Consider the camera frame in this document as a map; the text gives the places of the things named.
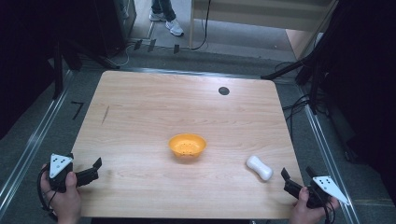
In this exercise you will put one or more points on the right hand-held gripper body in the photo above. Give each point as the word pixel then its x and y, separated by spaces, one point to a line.
pixel 327 185

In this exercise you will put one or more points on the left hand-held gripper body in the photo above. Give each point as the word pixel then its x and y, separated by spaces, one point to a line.
pixel 59 165

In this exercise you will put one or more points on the person's right hand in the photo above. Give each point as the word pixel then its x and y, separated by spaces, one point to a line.
pixel 306 214

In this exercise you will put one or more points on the person's left hand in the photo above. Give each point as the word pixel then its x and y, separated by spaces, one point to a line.
pixel 65 205

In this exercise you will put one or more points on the white bottle-shaped object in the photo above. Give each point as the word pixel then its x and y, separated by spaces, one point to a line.
pixel 260 168

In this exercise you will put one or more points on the black metal stand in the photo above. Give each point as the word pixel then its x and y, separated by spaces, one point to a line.
pixel 289 70
pixel 58 71

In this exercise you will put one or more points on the orange plastic bowl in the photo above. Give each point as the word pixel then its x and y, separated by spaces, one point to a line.
pixel 187 144

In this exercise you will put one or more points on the dark round table grommet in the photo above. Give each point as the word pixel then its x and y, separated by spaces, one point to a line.
pixel 223 90

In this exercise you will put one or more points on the black tape strip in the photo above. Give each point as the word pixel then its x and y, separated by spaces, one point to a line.
pixel 176 48
pixel 138 44
pixel 151 45

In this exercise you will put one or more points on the dark cabinet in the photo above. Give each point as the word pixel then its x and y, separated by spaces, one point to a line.
pixel 115 25

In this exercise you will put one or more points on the metal floor rail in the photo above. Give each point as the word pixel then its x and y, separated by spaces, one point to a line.
pixel 31 149
pixel 330 161
pixel 186 72

